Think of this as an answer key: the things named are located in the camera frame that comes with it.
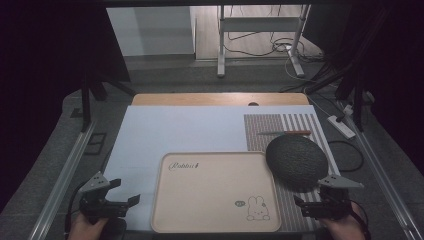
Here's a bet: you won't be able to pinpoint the person's left hand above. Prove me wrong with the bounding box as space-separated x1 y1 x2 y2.
67 212 112 240

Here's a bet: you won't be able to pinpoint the tangle of floor cables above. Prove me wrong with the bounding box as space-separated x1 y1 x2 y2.
222 29 326 64

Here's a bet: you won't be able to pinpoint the beige tray with rabbit print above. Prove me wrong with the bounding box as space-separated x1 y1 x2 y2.
150 151 283 234

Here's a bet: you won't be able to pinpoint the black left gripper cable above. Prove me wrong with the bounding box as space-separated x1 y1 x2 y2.
63 189 84 240

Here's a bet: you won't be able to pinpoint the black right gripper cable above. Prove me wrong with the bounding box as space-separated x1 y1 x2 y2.
348 199 372 240

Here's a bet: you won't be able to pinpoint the black cable loop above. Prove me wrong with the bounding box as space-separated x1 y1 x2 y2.
327 139 365 173

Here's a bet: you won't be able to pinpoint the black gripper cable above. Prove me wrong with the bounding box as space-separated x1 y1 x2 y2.
348 199 372 240
63 189 84 240

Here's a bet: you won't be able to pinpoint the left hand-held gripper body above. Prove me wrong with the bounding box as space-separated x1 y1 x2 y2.
78 171 130 225

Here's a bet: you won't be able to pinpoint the white power strip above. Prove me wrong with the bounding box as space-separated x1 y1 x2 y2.
327 114 357 140

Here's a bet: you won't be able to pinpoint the white board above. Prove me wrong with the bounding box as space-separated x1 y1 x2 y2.
102 104 341 233

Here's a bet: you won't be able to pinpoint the white metal stand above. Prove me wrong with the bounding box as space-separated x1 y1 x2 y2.
216 4 312 79

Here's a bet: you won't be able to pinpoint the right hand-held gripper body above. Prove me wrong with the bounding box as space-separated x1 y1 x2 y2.
301 173 365 222

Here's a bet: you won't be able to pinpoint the black stand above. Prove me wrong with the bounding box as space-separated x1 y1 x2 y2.
79 71 138 133

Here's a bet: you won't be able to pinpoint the wooden table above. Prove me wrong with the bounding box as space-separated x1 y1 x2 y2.
131 92 311 107

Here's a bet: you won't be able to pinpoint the person's right hand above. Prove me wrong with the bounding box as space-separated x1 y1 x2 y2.
322 201 369 240

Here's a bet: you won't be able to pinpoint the aluminium rail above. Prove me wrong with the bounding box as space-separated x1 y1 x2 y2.
339 99 424 240
27 120 98 240

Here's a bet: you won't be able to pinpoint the striped grey placemat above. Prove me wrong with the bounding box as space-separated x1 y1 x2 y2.
243 113 341 233

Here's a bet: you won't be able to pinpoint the knife with red-brown handle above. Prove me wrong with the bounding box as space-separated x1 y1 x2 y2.
256 129 313 137

